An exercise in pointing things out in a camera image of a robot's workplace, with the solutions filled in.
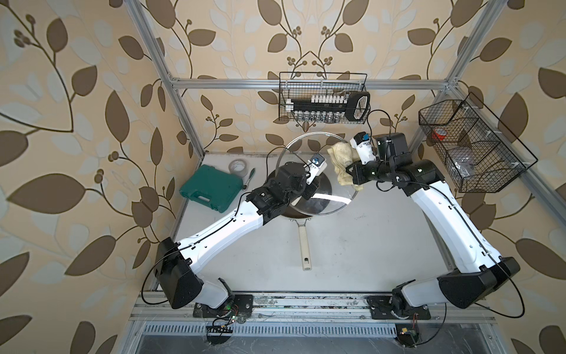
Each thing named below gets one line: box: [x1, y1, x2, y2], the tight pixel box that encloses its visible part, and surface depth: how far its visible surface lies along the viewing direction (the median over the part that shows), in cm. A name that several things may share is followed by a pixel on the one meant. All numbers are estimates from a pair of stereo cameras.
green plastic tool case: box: [179, 164, 244, 213], surface depth 107 cm
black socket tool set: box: [285, 90, 370, 123], surface depth 86 cm
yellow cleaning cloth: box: [327, 141, 364, 192], surface depth 72 cm
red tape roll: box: [431, 127, 442, 141], surface depth 84 cm
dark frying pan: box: [281, 173, 333, 271], surface depth 76 cm
